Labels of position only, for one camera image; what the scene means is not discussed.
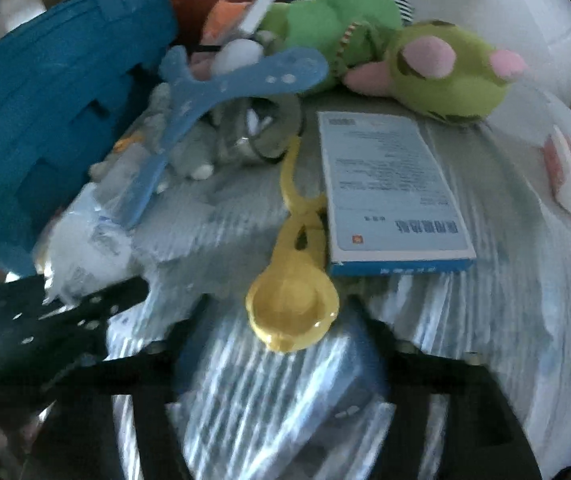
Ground clear packet yellow contents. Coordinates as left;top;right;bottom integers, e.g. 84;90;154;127
33;182;149;307

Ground grey plush toy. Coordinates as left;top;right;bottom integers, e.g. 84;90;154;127
90;82;217;196

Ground blue boomerang toy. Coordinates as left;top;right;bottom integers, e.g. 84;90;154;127
118;45;330;229

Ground blue and white box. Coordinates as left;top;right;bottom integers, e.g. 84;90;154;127
317;111;477;277

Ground white cardboard box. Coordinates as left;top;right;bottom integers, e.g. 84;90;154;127
230;0;278;39

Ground striped bed sheet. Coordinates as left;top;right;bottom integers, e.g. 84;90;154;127
30;90;571;480

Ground pink plush toy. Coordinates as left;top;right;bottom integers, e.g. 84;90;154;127
188;52;222;82

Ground clear round container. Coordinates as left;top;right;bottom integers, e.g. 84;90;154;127
213;94;307;167

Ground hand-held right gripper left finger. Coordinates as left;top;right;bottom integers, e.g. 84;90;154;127
30;305;212;480

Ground green plush frog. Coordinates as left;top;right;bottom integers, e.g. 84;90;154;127
258;0;404;94

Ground yellow plastic tongs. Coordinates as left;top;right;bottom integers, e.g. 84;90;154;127
246;135;341;354

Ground spotted green plush pink ears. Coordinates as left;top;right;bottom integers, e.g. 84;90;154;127
343;20;527;127

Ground blue plastic crate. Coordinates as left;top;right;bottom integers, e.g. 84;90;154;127
0;0;179;281

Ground white round toy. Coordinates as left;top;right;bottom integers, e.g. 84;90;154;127
213;39;264;79

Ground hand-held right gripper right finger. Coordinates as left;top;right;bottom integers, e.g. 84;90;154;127
343;305;542;480

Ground orange plush toy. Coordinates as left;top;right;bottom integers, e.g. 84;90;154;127
200;0;257;44

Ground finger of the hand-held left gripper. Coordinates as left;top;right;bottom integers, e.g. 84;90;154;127
40;275;150;322
16;310;119;393

